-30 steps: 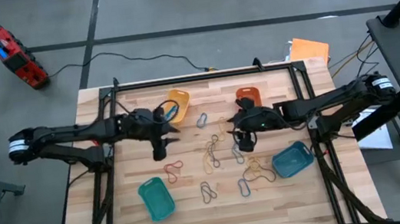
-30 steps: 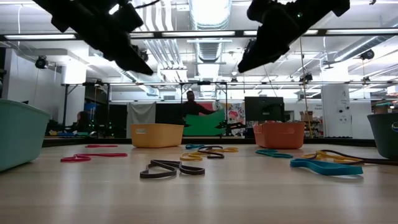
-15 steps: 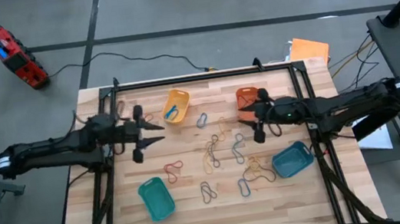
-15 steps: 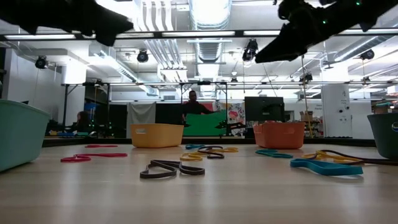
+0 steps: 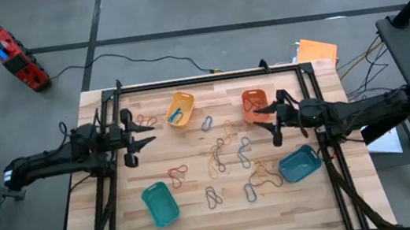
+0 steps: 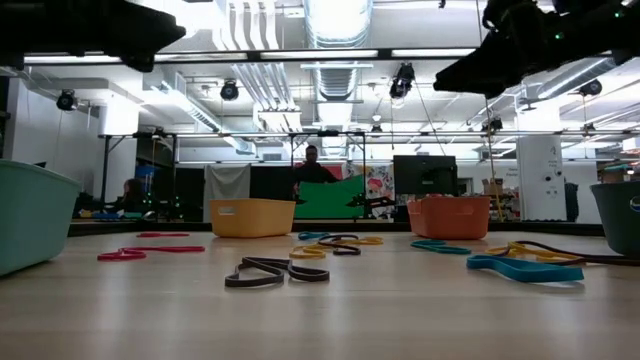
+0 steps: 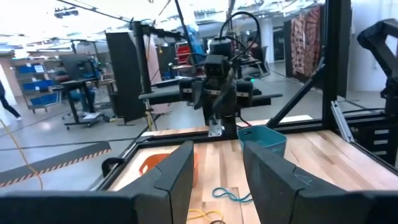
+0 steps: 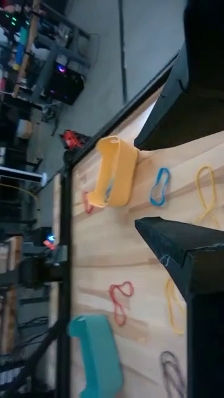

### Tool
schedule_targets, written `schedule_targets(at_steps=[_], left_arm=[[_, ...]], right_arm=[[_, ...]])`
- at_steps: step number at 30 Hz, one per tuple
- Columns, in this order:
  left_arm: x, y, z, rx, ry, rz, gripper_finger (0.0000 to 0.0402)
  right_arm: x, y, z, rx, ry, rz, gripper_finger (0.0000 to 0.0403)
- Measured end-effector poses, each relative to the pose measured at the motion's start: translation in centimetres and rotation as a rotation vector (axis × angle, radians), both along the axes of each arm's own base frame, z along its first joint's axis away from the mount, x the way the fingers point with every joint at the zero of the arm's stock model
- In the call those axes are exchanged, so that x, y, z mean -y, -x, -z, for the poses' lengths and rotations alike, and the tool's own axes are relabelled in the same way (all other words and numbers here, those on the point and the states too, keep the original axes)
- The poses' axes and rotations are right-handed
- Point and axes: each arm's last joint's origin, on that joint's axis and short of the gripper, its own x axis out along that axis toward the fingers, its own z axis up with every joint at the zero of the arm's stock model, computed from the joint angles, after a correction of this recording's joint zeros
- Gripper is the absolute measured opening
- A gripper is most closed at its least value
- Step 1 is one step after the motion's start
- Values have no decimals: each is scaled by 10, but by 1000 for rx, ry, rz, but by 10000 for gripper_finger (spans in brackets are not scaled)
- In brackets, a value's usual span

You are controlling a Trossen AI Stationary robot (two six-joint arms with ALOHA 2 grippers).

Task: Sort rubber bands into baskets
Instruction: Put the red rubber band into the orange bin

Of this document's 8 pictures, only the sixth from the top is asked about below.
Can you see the orange plastic basket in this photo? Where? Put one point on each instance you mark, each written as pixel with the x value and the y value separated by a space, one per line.
pixel 448 220

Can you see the black monitor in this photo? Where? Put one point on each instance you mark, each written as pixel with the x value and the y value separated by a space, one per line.
pixel 425 175

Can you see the floral patterned cloth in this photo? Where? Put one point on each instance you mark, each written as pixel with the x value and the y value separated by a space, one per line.
pixel 380 182

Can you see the light green plastic basket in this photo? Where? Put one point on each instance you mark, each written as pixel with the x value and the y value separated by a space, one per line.
pixel 30 215

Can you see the black rig light bar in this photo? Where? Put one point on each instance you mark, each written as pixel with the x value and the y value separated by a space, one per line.
pixel 252 54

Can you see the cardboard box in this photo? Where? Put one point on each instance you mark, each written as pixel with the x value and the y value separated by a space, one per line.
pixel 494 187

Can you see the dark grey rubber band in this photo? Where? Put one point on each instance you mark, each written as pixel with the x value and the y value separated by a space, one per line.
pixel 345 251
pixel 265 260

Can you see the green cloth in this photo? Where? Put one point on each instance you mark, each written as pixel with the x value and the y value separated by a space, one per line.
pixel 325 202

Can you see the yellow plastic basket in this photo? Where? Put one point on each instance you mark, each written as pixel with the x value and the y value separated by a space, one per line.
pixel 252 220

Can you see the red rubber band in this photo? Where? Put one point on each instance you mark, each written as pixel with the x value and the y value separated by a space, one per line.
pixel 125 255
pixel 162 234

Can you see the long yellow rubber band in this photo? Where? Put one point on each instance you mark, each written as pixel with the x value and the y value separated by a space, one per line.
pixel 305 254

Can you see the grey cloth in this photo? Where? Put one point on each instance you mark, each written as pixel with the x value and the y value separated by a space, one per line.
pixel 225 185

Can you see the red cloth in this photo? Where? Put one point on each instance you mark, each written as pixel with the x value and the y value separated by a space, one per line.
pixel 337 172

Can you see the black aluminium table frame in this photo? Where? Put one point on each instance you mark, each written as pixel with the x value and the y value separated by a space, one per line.
pixel 350 226

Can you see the dark teal plastic basket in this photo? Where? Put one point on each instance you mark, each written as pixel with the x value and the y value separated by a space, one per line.
pixel 620 225

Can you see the white pillar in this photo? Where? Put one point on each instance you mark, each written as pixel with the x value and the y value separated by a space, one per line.
pixel 542 170

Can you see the blue rubber band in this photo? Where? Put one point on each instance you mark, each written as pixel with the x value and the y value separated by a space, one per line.
pixel 550 275
pixel 450 249
pixel 312 235

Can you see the black background robot arm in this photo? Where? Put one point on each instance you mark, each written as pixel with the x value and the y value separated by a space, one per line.
pixel 372 201

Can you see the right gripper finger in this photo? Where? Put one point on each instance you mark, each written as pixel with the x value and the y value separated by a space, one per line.
pixel 490 70

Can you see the black hanging ceiling camera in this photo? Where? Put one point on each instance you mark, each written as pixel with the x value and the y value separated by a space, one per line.
pixel 492 124
pixel 402 80
pixel 591 87
pixel 229 91
pixel 66 100

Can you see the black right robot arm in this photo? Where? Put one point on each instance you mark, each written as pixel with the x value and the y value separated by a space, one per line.
pixel 625 30

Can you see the seated person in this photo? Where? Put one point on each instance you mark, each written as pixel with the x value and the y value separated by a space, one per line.
pixel 132 192

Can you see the dark brown rubber band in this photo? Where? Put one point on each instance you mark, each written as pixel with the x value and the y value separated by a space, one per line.
pixel 610 259

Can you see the standing person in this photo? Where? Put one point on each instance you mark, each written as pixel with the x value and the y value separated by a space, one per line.
pixel 312 172

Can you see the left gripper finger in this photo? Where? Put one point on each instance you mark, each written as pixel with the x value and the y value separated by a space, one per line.
pixel 150 30

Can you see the silver round air duct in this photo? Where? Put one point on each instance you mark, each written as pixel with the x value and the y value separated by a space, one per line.
pixel 337 30

